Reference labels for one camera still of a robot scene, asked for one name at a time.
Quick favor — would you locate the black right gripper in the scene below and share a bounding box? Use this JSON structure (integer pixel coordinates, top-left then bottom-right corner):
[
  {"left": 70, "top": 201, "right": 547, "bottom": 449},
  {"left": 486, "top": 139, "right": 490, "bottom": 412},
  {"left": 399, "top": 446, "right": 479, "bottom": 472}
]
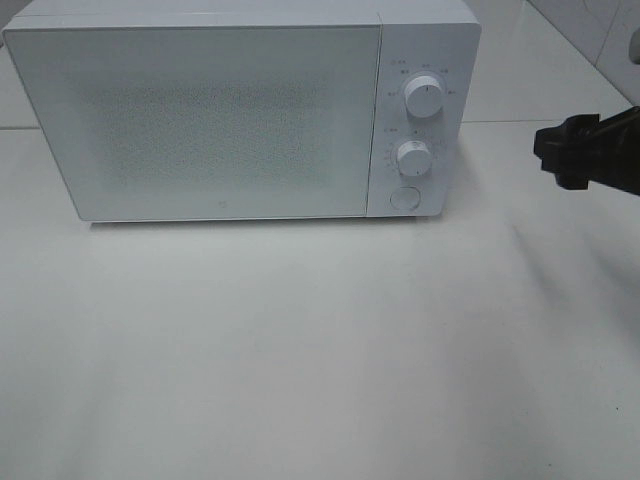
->
[{"left": 533, "top": 106, "right": 639, "bottom": 196}]

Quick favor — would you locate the white timer knob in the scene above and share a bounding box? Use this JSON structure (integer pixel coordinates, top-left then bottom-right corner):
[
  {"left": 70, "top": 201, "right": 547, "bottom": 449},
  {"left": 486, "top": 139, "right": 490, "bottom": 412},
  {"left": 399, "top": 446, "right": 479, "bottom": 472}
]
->
[{"left": 396, "top": 140, "right": 434, "bottom": 177}]

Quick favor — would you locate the round door release button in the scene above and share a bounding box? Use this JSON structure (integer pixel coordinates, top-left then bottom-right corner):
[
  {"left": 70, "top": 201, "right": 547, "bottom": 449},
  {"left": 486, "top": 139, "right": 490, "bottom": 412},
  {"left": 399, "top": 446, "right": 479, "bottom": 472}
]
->
[{"left": 390, "top": 187, "right": 421, "bottom": 211}]

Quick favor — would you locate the white microwave door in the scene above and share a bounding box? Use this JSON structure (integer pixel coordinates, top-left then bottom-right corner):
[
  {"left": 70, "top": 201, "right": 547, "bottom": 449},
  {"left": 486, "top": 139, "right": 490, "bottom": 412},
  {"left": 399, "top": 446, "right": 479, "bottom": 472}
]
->
[{"left": 6, "top": 26, "right": 380, "bottom": 222}]

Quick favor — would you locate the upper white control knob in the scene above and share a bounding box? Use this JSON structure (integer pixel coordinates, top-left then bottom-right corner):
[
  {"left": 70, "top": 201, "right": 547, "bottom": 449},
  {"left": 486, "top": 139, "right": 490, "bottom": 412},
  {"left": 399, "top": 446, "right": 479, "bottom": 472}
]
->
[{"left": 403, "top": 72, "right": 445, "bottom": 119}]

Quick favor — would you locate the white microwave oven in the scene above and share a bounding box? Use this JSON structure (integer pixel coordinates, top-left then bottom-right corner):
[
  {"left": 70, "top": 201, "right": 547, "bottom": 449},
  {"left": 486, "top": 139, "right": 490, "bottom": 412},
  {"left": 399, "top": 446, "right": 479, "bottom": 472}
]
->
[{"left": 2, "top": 1, "right": 481, "bottom": 221}]

